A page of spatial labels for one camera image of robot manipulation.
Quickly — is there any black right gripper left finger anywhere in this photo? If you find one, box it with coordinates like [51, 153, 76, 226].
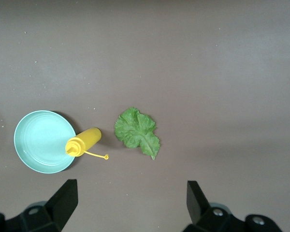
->
[0, 179, 78, 232]

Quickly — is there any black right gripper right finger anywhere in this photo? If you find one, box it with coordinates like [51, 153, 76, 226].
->
[182, 180, 285, 232]

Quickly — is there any yellow squeeze sauce bottle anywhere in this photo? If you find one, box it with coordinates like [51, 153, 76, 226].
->
[65, 127, 110, 161]

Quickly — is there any mint green plate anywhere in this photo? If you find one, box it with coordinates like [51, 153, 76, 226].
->
[14, 110, 77, 174]

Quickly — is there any green lettuce leaf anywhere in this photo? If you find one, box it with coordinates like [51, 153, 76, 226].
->
[114, 107, 161, 160]

